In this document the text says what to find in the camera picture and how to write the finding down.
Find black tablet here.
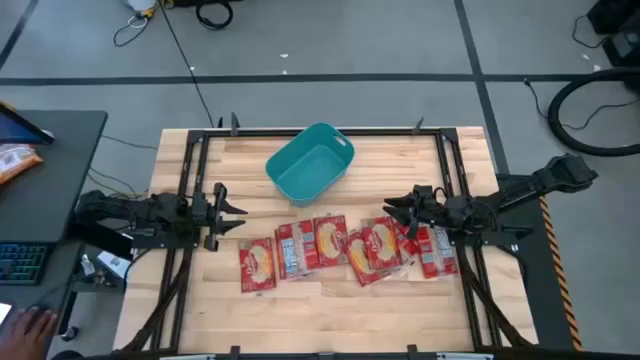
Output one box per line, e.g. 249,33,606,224
66,221,135,262

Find black desk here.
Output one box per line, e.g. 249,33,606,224
0,109,109,334

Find black keyboard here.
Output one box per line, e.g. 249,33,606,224
0,242,55,287

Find teal plastic basket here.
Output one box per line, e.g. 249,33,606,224
264,122,356,209

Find long black floor cable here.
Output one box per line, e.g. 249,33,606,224
158,0,217,129

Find black monitor blue screen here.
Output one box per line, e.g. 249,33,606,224
0,101,55,146

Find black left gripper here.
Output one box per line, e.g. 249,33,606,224
192,182,249,253

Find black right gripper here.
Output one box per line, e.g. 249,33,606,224
382,195,461,241

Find coiled black cable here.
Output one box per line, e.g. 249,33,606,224
194,1,235,31

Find black aluminium rig frame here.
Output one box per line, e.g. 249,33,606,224
117,112,544,360

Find thick black hose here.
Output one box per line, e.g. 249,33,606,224
547,67,640,158

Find person's hand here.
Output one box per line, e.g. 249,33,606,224
0,306,59,360

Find black base plate hazard stripe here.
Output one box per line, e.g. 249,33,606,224
494,172,585,352

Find black equipment case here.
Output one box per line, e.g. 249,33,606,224
587,0,640,69

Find orange snack bag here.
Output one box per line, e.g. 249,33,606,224
0,143,45,185

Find white power adapter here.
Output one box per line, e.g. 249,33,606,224
96,249,132,279

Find red popcorn bag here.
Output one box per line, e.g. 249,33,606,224
394,222,422,264
416,225,459,280
274,219,322,281
360,215,404,272
312,214,350,268
344,230,396,288
238,236,278,294

